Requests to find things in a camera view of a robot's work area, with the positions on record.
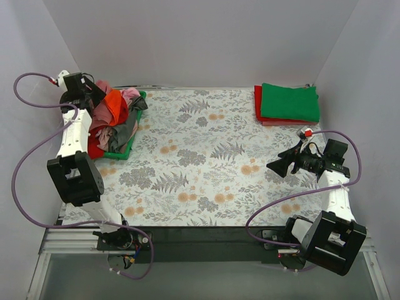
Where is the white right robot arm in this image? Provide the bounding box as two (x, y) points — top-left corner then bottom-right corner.
(266, 139), (366, 276)

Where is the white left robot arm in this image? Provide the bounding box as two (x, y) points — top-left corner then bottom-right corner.
(47, 70), (134, 250)

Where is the orange crumpled t-shirt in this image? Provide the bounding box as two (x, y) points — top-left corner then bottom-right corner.
(104, 89), (129, 126)

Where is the light pink crumpled t-shirt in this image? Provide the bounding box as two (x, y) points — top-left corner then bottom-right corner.
(89, 79), (141, 149)

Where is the pink folded t-shirt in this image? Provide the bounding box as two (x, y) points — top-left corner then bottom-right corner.
(262, 120), (317, 126)

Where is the grey crumpled t-shirt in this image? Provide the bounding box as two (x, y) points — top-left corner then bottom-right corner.
(108, 96), (148, 154)

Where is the green folded t-shirt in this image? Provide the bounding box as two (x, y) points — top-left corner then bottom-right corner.
(260, 83), (320, 123)

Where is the red folded t-shirt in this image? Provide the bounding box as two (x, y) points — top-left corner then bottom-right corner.
(253, 84), (309, 123)

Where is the red crumpled t-shirt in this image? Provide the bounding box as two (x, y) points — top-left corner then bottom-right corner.
(87, 126), (111, 159)

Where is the green plastic laundry tray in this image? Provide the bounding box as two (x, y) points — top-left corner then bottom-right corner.
(96, 87), (148, 160)

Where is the floral patterned table mat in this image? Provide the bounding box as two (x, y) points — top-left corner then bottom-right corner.
(61, 87), (357, 228)

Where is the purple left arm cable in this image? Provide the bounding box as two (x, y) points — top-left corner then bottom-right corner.
(11, 72), (154, 281)

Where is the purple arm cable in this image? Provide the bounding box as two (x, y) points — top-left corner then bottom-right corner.
(11, 72), (154, 281)
(245, 129), (363, 273)

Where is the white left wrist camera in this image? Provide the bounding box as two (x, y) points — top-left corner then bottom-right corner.
(51, 70), (70, 88)

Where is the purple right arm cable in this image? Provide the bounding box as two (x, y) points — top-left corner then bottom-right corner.
(245, 129), (363, 273)

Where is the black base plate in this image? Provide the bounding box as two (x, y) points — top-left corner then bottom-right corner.
(96, 226), (289, 264)

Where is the aluminium frame rail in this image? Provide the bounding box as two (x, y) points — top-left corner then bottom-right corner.
(26, 227), (101, 299)

